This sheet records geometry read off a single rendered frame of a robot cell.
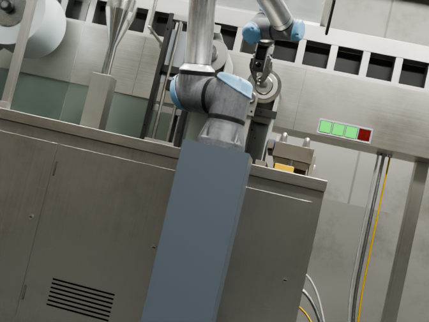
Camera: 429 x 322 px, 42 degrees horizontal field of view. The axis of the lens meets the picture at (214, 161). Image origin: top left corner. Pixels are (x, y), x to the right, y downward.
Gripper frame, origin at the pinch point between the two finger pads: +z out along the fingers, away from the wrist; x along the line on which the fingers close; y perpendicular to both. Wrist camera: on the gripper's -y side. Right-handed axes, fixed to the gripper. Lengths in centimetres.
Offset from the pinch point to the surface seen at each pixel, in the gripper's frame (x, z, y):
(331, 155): -46, 123, 93
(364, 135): -50, 32, 17
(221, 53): 18.4, -2.6, 10.6
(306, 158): -25.5, 17.0, -20.6
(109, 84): 65, 16, -3
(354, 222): -69, 147, 61
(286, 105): -12.2, 28.8, 22.6
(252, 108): -0.1, 5.3, -10.9
